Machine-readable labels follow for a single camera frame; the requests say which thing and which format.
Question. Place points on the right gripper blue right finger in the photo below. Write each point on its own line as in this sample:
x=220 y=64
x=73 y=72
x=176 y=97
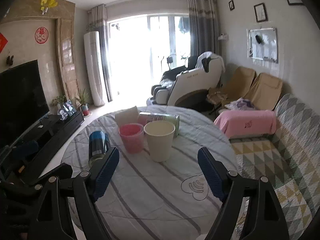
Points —
x=264 y=217

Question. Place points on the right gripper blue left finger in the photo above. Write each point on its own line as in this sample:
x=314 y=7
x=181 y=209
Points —
x=88 y=187

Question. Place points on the pink plastic cup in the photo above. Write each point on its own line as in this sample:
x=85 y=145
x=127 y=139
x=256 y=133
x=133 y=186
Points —
x=132 y=136

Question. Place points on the large white paper cup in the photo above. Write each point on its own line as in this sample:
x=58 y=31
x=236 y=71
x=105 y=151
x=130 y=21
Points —
x=159 y=136

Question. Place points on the small white paper cup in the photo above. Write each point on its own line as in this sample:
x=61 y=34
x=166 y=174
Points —
x=128 y=116

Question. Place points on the black CoolTowel can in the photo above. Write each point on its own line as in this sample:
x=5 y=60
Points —
x=99 y=144

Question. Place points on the black TV cabinet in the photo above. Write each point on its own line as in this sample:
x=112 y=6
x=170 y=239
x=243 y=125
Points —
x=28 y=157

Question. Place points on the striped white tablecloth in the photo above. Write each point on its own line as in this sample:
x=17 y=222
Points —
x=149 y=200

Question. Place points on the green and pink jar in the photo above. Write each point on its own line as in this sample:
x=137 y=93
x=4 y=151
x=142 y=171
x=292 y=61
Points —
x=146 y=117

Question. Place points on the potted green plant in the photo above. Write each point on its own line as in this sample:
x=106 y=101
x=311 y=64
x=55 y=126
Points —
x=81 y=98

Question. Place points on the pink folded blanket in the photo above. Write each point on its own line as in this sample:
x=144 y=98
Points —
x=241 y=124

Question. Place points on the black television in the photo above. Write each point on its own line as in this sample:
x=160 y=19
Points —
x=22 y=101

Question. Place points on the purple floral pillow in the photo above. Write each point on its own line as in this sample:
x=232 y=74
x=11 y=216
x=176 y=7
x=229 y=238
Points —
x=240 y=105

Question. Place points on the tan folding chair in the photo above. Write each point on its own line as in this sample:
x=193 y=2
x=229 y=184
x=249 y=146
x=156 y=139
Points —
x=235 y=88
x=263 y=93

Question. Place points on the white massage chair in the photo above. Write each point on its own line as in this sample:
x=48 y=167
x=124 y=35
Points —
x=188 y=85

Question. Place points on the white standing air conditioner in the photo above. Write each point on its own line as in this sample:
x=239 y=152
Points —
x=94 y=68

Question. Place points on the grey left curtain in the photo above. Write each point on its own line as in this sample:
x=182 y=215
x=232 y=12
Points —
x=98 y=22

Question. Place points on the grey curtain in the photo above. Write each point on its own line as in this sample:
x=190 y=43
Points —
x=98 y=22
x=204 y=26

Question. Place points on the grey right curtain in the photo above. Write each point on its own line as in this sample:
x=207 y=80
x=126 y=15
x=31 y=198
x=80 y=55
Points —
x=204 y=26

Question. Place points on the small black framed picture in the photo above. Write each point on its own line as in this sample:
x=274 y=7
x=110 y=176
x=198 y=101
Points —
x=231 y=5

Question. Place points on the red round wall ornament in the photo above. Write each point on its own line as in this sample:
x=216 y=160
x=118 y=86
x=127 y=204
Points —
x=41 y=35

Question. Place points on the wall whiteboard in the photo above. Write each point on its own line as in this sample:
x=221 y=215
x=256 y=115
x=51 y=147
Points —
x=262 y=44

